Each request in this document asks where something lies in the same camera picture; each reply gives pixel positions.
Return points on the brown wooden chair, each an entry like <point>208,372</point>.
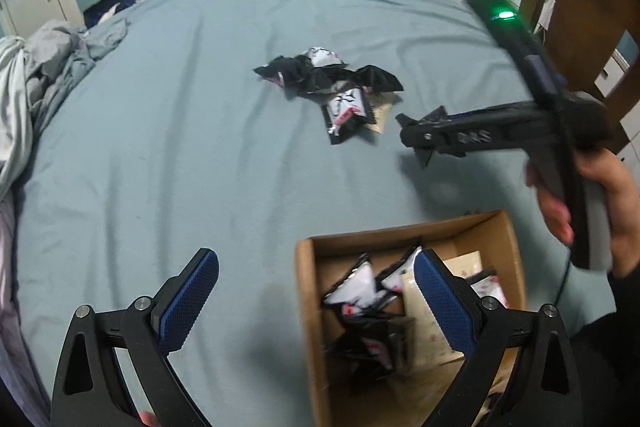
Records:
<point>590,7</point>

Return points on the grey crumpled duvet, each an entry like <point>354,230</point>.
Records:
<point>30,82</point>

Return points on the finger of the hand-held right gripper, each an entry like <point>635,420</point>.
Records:
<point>425,134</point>

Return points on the person's left hand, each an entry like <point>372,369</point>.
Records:
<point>148,419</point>

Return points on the pile of black white packets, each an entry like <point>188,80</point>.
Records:
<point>305,77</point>

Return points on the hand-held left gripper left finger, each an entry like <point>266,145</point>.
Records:
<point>187,302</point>

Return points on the heap of snack packets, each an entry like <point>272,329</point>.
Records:
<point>357,289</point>

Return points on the bed with teal sheet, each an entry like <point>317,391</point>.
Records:
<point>175,132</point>

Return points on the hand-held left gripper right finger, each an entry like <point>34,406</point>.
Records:
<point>445,302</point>

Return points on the cardboard box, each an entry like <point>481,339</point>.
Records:
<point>375,239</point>

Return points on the person's right hand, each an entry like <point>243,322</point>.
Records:
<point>617,207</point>

